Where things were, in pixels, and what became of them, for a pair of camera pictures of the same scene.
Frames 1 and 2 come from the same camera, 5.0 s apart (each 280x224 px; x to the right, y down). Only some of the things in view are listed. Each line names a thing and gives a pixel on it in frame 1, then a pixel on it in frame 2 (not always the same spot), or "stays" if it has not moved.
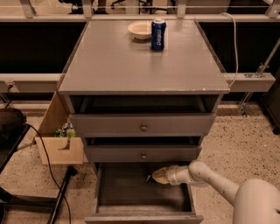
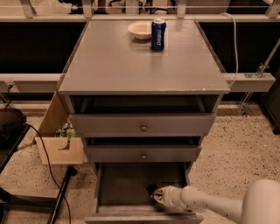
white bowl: [141, 30] stays
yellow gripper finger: [159, 176] to [159, 195]
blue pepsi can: [158, 35] stays
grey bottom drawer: [123, 195] stays
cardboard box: [59, 150] stays
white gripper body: [172, 174] to [172, 196]
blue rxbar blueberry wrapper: [150, 179] to [150, 188]
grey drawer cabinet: [140, 110] stays
